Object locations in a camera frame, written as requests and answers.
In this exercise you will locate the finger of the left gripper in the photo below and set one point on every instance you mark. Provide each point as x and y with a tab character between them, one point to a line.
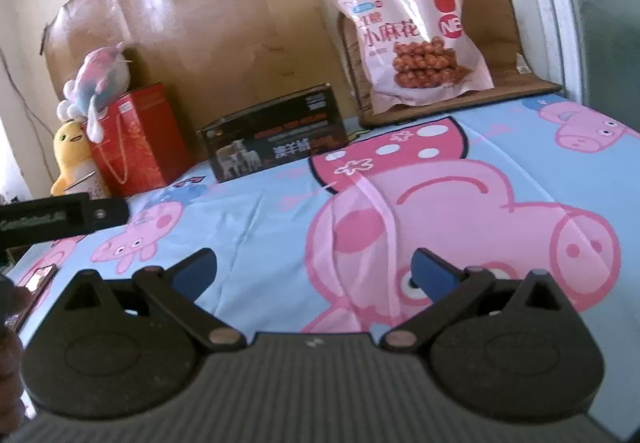
50	219

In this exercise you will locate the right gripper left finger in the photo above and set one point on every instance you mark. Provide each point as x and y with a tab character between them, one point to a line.
174	292

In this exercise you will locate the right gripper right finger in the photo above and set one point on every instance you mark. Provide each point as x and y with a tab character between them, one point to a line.
453	293

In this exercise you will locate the person's left hand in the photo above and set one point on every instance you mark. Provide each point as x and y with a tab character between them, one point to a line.
13	301

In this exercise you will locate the smartphone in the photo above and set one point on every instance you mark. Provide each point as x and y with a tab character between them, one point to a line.
37	282

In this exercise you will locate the yellow duck plush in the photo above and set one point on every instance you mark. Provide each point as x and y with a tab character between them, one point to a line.
78	171

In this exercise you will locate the red gift bag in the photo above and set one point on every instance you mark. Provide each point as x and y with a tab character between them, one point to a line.
142	148

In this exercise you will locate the pastel plush toy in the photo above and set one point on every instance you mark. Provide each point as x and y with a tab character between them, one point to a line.
103	77

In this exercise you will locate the black tin box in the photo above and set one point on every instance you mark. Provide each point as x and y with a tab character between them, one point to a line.
288	128

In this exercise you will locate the large pink snack bag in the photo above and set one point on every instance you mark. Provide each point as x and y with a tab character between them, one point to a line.
415	53

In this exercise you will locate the wooden board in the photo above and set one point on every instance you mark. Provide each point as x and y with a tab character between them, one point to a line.
213	57

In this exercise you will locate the brown chair cushion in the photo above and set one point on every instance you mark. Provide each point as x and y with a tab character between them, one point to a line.
491	24

